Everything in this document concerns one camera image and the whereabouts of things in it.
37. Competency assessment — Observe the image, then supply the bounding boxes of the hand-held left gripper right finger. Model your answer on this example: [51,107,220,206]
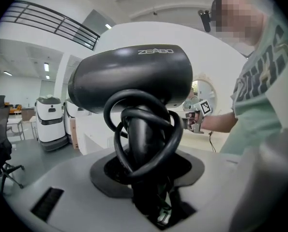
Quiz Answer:
[227,127,288,232]

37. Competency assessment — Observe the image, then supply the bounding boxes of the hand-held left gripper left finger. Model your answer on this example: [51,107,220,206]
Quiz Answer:
[3,145,243,232]

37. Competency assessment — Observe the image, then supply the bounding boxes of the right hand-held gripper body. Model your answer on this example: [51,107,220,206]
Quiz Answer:
[182,98,212,134]

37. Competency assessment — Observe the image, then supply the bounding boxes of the black hair dryer with cord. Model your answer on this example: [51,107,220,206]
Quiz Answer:
[67,44,194,229]

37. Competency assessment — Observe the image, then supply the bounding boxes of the person's right forearm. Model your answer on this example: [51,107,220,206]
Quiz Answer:
[201,111,239,133]

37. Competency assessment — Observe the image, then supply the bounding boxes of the round white-framed mirror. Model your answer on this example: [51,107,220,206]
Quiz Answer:
[191,73,218,117]

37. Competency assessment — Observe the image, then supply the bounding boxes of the cardboard box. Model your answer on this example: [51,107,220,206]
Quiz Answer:
[69,117,80,150]

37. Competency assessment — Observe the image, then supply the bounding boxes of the person's green printed t-shirt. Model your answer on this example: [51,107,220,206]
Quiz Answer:
[220,15,288,155]

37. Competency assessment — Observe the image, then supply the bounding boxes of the white service robot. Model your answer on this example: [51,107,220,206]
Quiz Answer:
[62,99,91,145]
[34,95,70,152]

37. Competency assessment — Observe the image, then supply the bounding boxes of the small white table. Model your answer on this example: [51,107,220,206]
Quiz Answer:
[6,117,26,141]

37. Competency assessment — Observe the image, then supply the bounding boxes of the orange sofa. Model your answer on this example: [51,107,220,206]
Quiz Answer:
[9,103,22,115]

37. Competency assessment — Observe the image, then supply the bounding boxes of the person's head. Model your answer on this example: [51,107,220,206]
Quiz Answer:
[211,0,266,46]

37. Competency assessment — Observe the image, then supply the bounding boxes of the black balcony railing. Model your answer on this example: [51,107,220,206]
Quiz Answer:
[0,0,101,51]

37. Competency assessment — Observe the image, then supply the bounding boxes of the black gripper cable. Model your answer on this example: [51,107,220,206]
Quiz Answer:
[208,130,217,153]

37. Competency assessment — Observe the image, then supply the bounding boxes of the black head-worn camera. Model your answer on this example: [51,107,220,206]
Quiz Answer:
[197,9,212,33]

